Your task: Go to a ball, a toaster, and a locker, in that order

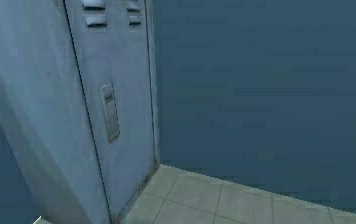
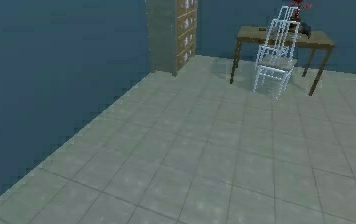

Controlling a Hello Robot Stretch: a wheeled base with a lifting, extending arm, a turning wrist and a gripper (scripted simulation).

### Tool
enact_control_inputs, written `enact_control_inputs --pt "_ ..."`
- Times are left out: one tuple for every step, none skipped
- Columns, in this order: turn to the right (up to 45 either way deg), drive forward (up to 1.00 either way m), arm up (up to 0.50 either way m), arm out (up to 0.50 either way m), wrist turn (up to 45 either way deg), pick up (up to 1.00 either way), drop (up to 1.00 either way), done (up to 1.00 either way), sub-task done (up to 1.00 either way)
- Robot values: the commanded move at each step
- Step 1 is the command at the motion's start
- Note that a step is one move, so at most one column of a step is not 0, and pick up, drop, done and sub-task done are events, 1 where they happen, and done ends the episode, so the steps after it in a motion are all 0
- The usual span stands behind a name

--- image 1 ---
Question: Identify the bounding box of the blue-grey metal locker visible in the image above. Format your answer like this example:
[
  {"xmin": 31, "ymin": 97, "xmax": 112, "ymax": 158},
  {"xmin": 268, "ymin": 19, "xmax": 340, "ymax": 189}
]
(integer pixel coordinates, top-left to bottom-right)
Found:
[{"xmin": 0, "ymin": 0, "xmax": 161, "ymax": 224}]

